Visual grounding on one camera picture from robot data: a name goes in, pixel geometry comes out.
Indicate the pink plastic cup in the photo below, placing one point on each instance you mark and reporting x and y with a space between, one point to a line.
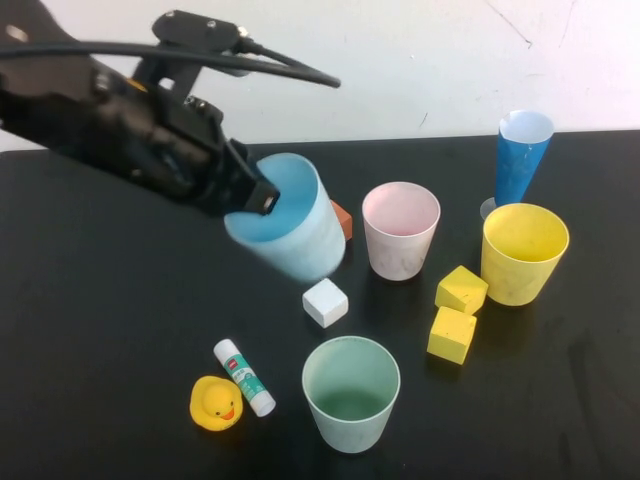
397 255

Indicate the yellow plastic cup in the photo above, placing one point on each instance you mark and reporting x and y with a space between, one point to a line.
520 270

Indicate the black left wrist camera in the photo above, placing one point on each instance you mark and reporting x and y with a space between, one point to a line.
200 30

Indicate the white green glue stick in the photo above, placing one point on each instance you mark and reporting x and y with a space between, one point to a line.
245 377

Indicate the white cube block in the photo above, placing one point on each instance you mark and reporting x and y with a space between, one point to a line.
325 302

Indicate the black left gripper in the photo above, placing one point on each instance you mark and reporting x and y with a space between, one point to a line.
170 145

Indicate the blue plastic cup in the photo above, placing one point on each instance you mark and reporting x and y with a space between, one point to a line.
315 235

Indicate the yellow rubber duck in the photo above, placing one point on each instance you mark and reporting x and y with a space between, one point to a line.
215 402

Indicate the orange cube block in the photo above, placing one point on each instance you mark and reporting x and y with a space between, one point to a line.
344 220

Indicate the yellow cube block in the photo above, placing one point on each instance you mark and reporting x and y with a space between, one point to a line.
460 290
450 335

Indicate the blue cone glass clear base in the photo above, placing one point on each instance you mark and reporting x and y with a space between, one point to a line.
520 165

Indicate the green plastic cup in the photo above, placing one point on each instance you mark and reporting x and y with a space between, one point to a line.
350 430

